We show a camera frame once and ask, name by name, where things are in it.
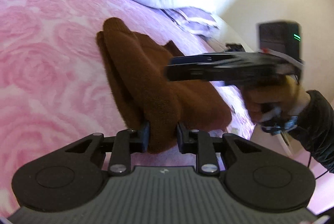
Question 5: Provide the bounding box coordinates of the brown knitted vest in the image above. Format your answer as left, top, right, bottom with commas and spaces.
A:
96, 18, 232, 153

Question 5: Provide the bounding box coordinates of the person right hand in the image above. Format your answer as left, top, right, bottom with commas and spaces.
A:
239, 76, 311, 123

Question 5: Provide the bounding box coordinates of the purple pillow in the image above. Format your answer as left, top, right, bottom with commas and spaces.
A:
161, 7, 220, 38

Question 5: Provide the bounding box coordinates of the pink rose blanket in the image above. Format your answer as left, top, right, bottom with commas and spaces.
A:
0, 0, 257, 214

